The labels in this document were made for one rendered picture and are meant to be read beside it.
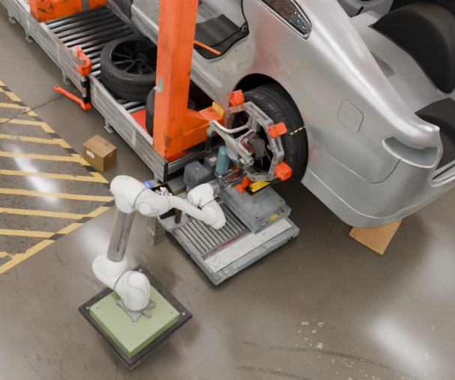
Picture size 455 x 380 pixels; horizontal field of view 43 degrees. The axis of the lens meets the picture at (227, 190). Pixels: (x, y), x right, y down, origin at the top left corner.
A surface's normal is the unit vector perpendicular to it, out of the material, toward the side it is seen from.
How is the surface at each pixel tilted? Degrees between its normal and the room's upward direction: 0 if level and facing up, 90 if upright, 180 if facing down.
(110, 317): 1
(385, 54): 2
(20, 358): 0
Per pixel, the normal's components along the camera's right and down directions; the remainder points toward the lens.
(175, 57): 0.62, 0.64
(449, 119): 0.14, -0.66
